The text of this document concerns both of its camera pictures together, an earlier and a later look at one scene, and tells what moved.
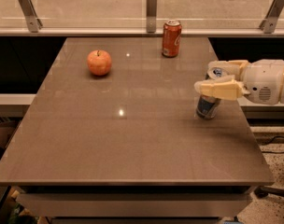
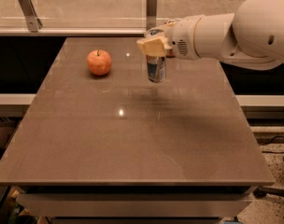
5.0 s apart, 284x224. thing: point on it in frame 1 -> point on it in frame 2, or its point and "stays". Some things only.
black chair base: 263,191 stays
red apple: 99,62 stays
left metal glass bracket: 29,9 stays
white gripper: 262,79 -> 183,38
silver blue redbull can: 207,105 -> 156,68
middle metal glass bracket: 151,10 stays
